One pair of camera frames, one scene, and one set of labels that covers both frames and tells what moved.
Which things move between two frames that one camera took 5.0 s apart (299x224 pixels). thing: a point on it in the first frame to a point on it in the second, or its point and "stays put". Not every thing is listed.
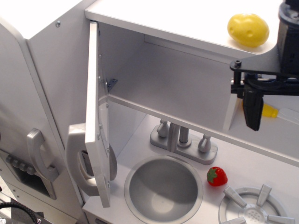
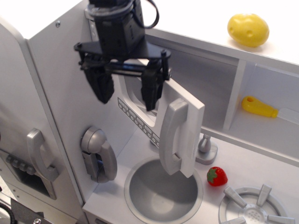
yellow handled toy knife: (288, 113) stays put
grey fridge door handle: (34, 139) stays put
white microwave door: (95, 143) to (180, 117)
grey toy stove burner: (252, 205) stays put
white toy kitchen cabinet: (181, 152) stays put
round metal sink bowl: (163, 189) stays put
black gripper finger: (253, 105) to (151, 82)
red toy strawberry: (216, 177) stays put
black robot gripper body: (276, 72) to (121, 31)
